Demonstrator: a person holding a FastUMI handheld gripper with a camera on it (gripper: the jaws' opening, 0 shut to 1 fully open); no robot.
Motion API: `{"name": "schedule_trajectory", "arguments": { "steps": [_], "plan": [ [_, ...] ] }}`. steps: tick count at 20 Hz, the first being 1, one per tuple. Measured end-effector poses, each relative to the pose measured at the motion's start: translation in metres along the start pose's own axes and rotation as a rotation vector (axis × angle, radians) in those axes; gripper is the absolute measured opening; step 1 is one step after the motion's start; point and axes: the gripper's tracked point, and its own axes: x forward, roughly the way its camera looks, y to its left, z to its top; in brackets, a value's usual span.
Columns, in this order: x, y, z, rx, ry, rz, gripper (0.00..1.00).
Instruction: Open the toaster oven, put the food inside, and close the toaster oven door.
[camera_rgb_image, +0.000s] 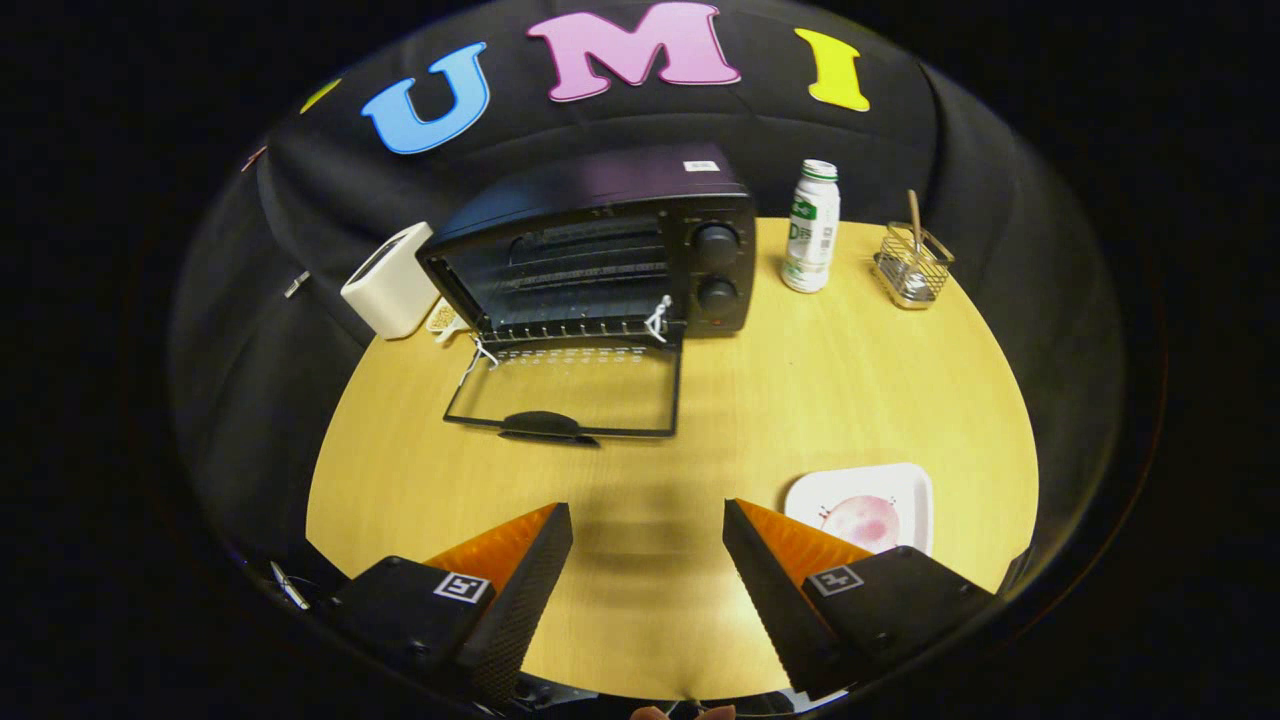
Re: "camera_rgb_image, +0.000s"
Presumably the metal wire basket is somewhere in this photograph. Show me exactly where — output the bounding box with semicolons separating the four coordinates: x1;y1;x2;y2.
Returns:
872;222;956;311

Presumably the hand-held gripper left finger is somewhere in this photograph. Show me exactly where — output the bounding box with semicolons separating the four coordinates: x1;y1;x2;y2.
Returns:
320;502;574;706

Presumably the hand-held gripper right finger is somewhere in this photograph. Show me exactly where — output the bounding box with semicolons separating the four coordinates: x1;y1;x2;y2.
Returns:
722;498;1001;701

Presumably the pink ham slice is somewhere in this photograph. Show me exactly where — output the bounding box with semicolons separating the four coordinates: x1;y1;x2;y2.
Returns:
820;494;903;554

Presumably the black toaster oven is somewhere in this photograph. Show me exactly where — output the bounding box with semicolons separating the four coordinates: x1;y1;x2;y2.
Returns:
415;143;758;447

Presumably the white bread toaster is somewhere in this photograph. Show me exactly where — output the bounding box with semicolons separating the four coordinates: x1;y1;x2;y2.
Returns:
340;221;441;341

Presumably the small dish of beans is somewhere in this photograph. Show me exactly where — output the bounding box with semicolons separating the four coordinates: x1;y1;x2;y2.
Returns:
426;297;471;343

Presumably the white green drink bottle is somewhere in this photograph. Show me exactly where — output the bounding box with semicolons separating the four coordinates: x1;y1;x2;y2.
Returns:
781;159;842;294

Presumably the black backdrop cloth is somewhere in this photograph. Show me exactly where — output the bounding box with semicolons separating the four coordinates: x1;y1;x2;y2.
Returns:
170;0;1126;601

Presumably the white square plate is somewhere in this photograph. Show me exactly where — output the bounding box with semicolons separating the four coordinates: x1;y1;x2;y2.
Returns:
784;462;935;557

